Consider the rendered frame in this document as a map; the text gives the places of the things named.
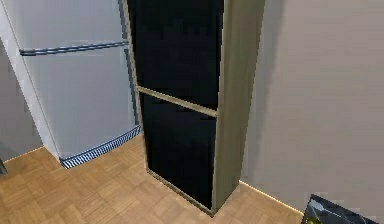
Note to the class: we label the grey fridge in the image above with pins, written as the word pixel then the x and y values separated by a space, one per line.
pixel 80 96

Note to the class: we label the tall beige black cupboard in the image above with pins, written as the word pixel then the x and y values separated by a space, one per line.
pixel 186 83

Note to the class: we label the black bin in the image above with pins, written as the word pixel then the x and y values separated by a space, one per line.
pixel 330 213

